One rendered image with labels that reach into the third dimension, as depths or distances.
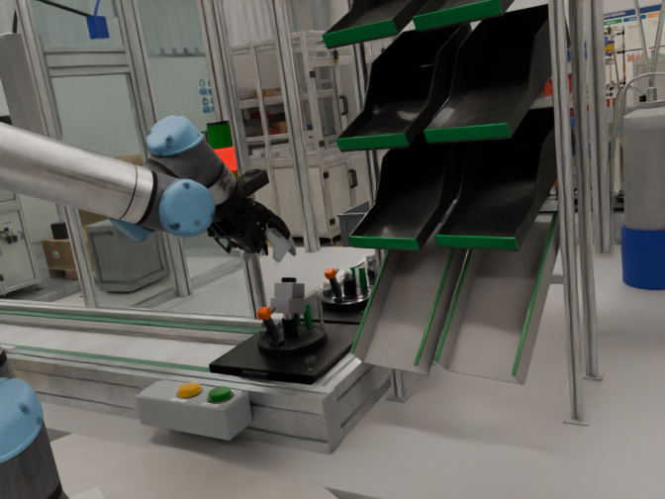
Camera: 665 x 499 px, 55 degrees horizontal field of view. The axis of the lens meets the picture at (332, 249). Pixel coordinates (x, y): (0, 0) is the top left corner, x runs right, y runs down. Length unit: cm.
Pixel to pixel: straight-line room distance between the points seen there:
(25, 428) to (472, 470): 63
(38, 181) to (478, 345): 67
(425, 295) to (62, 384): 82
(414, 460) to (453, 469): 7
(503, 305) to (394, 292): 20
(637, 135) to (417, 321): 85
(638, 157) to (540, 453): 89
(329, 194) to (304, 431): 537
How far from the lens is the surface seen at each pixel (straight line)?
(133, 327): 172
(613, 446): 112
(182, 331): 160
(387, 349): 110
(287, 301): 123
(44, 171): 82
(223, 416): 112
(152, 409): 123
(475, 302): 109
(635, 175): 175
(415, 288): 113
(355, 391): 118
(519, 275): 108
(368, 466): 108
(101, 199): 84
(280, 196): 676
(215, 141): 140
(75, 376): 150
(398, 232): 106
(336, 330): 133
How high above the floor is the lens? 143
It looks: 13 degrees down
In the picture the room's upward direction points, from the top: 8 degrees counter-clockwise
